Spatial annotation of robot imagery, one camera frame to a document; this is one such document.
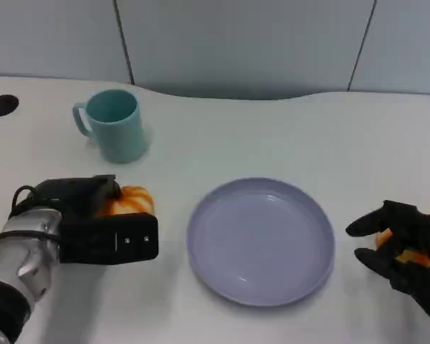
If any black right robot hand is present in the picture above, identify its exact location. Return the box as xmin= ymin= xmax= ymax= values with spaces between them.
xmin=345 ymin=199 xmax=430 ymax=333

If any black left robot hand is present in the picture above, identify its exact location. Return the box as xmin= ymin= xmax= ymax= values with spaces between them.
xmin=35 ymin=174 xmax=123 ymax=219

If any small orange toy bread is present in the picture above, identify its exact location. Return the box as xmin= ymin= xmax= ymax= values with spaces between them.
xmin=374 ymin=229 xmax=430 ymax=268

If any orange and white bread roll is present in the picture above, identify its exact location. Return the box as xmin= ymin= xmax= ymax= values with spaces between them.
xmin=95 ymin=185 xmax=155 ymax=219

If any pale green mug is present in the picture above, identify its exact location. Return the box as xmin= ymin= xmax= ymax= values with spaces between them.
xmin=72 ymin=90 xmax=150 ymax=164

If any lilac plate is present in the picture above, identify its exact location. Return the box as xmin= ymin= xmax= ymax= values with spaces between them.
xmin=186 ymin=177 xmax=336 ymax=307

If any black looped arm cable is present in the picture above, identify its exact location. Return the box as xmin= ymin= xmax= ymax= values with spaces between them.
xmin=9 ymin=185 xmax=39 ymax=218

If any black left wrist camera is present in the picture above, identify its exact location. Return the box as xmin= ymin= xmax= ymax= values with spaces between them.
xmin=59 ymin=212 xmax=160 ymax=265

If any black table cable grommet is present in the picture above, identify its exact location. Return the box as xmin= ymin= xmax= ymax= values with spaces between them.
xmin=0 ymin=95 xmax=20 ymax=117

